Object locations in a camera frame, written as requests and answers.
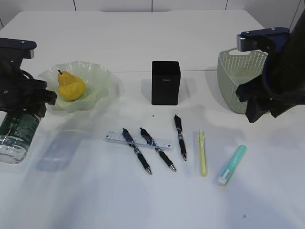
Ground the yellow pen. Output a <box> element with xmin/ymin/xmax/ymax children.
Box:
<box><xmin>198</xmin><ymin>130</ymin><xmax>206</xmax><ymax>177</ymax></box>

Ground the green plastic woven basket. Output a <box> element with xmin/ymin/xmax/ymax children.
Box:
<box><xmin>217</xmin><ymin>48</ymin><xmax>267</xmax><ymax>114</ymax></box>

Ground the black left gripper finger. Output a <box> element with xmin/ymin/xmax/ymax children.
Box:
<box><xmin>23</xmin><ymin>103</ymin><xmax>47</xmax><ymax>118</ymax></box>
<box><xmin>43</xmin><ymin>90</ymin><xmax>57</xmax><ymax>105</ymax></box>

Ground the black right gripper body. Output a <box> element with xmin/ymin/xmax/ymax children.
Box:
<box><xmin>235</xmin><ymin>31</ymin><xmax>305</xmax><ymax>119</ymax></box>

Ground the clear plastic ruler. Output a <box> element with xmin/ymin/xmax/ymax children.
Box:
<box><xmin>103</xmin><ymin>131</ymin><xmax>173</xmax><ymax>150</ymax></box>

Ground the clear plastic water bottle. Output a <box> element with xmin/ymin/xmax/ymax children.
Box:
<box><xmin>0</xmin><ymin>110</ymin><xmax>41</xmax><ymax>164</ymax></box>

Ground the black pen left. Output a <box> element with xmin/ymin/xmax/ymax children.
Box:
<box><xmin>122</xmin><ymin>128</ymin><xmax>152</xmax><ymax>175</ymax></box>

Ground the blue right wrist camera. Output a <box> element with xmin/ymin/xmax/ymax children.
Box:
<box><xmin>236</xmin><ymin>27</ymin><xmax>290</xmax><ymax>54</ymax></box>

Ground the black pen right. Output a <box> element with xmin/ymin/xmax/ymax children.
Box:
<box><xmin>174</xmin><ymin>115</ymin><xmax>187</xmax><ymax>161</ymax></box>

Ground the green wavy glass plate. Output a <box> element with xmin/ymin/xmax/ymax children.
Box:
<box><xmin>38</xmin><ymin>61</ymin><xmax>112</xmax><ymax>113</ymax></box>

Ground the black pen middle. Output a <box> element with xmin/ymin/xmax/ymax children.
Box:
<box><xmin>140</xmin><ymin>127</ymin><xmax>177</xmax><ymax>172</ymax></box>

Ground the teal eraser pen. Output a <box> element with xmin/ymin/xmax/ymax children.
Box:
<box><xmin>217</xmin><ymin>145</ymin><xmax>247</xmax><ymax>186</ymax></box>

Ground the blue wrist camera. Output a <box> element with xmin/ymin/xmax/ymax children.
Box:
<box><xmin>236</xmin><ymin>27</ymin><xmax>290</xmax><ymax>54</ymax></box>
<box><xmin>0</xmin><ymin>38</ymin><xmax>37</xmax><ymax>60</ymax></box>

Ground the yellow pear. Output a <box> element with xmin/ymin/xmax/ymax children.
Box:
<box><xmin>58</xmin><ymin>70</ymin><xmax>86</xmax><ymax>101</ymax></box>

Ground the black pen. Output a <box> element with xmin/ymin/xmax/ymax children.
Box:
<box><xmin>174</xmin><ymin>115</ymin><xmax>187</xmax><ymax>161</ymax></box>
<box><xmin>140</xmin><ymin>127</ymin><xmax>177</xmax><ymax>172</ymax></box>
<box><xmin>122</xmin><ymin>128</ymin><xmax>152</xmax><ymax>175</ymax></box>

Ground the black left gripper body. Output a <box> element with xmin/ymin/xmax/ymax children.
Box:
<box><xmin>0</xmin><ymin>58</ymin><xmax>48</xmax><ymax>112</ymax></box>

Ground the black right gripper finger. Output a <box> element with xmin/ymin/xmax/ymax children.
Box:
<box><xmin>245</xmin><ymin>97</ymin><xmax>272</xmax><ymax>123</ymax></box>

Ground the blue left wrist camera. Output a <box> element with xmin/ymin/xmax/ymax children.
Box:
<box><xmin>0</xmin><ymin>38</ymin><xmax>37</xmax><ymax>60</ymax></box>

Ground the black square pen holder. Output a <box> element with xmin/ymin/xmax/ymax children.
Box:
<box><xmin>151</xmin><ymin>61</ymin><xmax>181</xmax><ymax>105</ymax></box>

